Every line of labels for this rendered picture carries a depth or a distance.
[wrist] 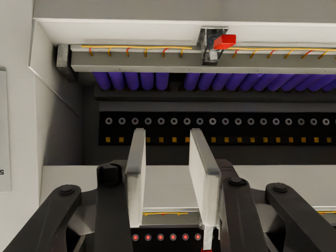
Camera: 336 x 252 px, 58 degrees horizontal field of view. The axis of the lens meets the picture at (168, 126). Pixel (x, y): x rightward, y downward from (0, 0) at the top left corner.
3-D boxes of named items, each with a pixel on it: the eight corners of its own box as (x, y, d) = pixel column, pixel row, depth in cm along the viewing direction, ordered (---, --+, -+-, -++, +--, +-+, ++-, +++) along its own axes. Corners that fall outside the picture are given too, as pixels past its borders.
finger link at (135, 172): (141, 228, 15) (125, 228, 15) (145, 167, 22) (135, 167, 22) (140, 172, 14) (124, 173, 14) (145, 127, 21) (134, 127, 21)
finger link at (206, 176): (206, 172, 14) (222, 172, 14) (190, 127, 21) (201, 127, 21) (203, 227, 15) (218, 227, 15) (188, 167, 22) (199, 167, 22)
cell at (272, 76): (252, 79, 45) (268, 60, 39) (264, 79, 45) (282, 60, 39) (253, 91, 45) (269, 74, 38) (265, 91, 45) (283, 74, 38)
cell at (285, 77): (265, 79, 45) (283, 60, 39) (278, 79, 45) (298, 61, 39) (266, 91, 45) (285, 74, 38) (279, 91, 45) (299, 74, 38)
